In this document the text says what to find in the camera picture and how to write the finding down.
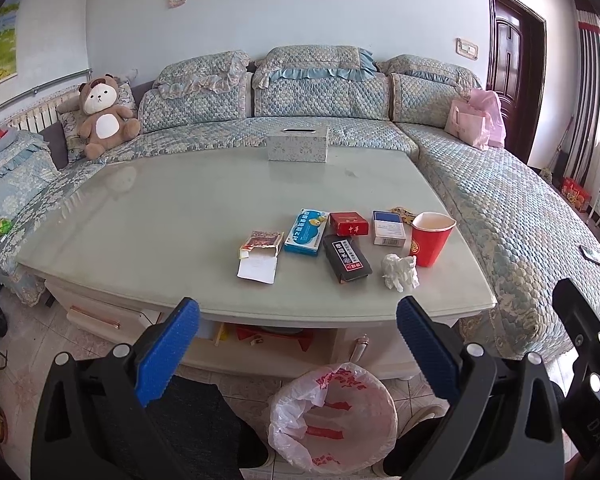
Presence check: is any white tissue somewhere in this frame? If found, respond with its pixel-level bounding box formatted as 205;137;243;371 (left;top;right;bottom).
381;254;419;292

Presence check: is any red paper cup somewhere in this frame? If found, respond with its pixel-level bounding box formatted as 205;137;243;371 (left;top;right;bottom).
410;212;456;268

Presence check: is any golden snack wrapper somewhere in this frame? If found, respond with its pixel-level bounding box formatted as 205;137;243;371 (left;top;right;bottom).
390;207;416;226

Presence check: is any black cigarette box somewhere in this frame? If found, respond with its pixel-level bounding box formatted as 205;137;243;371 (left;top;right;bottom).
323;234;373;283

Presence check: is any white blue cigarette box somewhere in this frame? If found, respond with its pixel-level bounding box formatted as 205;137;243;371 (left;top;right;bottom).
373;210;406;248

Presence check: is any torn red gold cigarette box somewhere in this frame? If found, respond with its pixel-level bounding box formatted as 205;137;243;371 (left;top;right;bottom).
237;231;284;285

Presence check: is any blue medicine box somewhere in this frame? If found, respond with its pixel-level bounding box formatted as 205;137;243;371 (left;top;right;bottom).
284;208;329;256

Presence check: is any trash bin with plastic bag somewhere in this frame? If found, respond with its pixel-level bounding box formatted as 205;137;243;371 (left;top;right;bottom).
268;362;398;474

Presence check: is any phone on sofa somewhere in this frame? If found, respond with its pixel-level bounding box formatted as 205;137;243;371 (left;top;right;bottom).
579;245;600;266

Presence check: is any red gift box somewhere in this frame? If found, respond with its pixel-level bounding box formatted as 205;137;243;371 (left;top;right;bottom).
560;177;591;211

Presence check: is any small bottle under table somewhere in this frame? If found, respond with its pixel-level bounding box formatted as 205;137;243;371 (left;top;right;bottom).
349;334;370;363

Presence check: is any green toy on sofa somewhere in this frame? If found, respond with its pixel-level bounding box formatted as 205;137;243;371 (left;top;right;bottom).
0;218;12;238

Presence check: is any pink bag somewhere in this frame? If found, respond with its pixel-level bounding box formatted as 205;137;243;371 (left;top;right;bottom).
444;89;506;151

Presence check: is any white coffee table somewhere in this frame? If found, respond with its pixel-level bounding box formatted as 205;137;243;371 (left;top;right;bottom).
14;145;498;382

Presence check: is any brown teddy bear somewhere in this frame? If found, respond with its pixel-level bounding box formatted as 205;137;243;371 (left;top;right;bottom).
79;74;140;160

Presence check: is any striped curtain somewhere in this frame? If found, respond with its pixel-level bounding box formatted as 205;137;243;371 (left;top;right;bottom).
564;0;600;185

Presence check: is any dark brown door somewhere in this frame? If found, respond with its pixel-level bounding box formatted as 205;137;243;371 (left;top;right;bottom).
486;0;546;164

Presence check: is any white radiator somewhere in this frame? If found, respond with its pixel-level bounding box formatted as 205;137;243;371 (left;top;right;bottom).
6;90;78;133

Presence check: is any patterned tissue box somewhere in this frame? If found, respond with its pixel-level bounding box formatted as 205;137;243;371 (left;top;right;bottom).
266;126;329;164

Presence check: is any quilted blue sectional sofa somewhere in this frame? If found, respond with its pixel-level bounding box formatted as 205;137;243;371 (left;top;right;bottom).
0;44;600;361

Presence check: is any wall outlet plate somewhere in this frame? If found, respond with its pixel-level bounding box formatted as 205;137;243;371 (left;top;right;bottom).
455;38;479;61

